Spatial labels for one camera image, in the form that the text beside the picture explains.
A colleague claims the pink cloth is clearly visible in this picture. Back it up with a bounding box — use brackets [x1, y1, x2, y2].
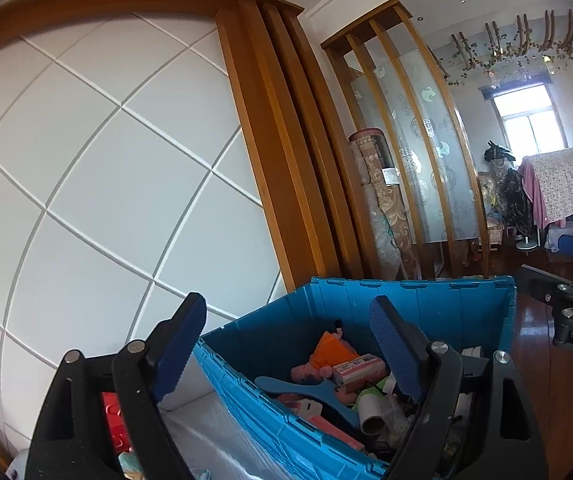
[517, 160, 549, 231]

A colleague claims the ivy garland ceiling decoration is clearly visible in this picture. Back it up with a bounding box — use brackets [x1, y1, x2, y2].
[431, 7, 573, 86]

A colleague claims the blue plastic hanger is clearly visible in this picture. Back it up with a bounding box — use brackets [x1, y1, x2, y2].
[255, 376, 362, 431]

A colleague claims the wooden partition with frosted glass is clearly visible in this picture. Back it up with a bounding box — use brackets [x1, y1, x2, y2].
[321, 0, 492, 281]

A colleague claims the pink pig plush orange dress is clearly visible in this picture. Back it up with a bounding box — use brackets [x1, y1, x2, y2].
[290, 331, 362, 406]

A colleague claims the wooden arched wall frame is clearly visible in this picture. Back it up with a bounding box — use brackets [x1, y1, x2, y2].
[0, 0, 367, 471]

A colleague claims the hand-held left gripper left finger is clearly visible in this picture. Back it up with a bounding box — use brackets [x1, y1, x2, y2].
[26, 292, 208, 480]

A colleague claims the peach flat box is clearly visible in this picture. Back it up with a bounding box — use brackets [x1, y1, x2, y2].
[306, 412, 367, 453]

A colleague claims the white rack stand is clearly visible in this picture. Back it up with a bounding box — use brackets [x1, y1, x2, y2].
[516, 180, 539, 252]

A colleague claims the red hard-shell case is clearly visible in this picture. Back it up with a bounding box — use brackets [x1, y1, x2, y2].
[100, 391, 134, 461]

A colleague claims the heap of dark clothes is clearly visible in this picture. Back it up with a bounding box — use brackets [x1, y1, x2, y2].
[486, 140, 534, 238]

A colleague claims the blue plastic storage crate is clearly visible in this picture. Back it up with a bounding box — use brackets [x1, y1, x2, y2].
[194, 276, 517, 480]

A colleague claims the white cardboard tube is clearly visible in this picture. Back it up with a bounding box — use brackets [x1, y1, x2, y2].
[356, 392, 392, 436]

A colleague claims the window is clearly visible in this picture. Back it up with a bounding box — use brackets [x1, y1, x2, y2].
[491, 85, 569, 156]

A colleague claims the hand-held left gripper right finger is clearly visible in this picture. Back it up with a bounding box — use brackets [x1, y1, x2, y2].
[369, 296, 549, 480]

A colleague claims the pink and white small box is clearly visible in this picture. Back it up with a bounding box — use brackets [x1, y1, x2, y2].
[333, 353, 386, 393]

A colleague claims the rolled patterned carpet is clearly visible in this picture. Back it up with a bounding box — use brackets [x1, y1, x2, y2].
[349, 127, 422, 281]

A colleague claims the floral sheet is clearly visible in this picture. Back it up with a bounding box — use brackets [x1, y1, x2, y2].
[523, 143, 573, 223]

